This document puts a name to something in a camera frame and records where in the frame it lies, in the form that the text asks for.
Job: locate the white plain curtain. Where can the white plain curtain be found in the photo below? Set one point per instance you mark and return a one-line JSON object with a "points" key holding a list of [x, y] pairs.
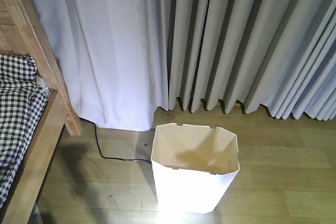
{"points": [[113, 57]]}

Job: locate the wooden bed frame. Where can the wooden bed frame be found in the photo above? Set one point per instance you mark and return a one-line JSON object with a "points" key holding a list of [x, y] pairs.
{"points": [[22, 35]]}

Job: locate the white plastic trash bin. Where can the white plastic trash bin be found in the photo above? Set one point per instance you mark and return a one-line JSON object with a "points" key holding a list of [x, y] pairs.
{"points": [[193, 166]]}

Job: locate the black white checkered bedding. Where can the black white checkered bedding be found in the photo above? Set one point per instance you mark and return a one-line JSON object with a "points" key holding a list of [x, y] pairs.
{"points": [[23, 101]]}

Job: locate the white pleated curtain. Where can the white pleated curtain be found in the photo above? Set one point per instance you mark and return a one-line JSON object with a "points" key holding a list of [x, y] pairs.
{"points": [[275, 53]]}

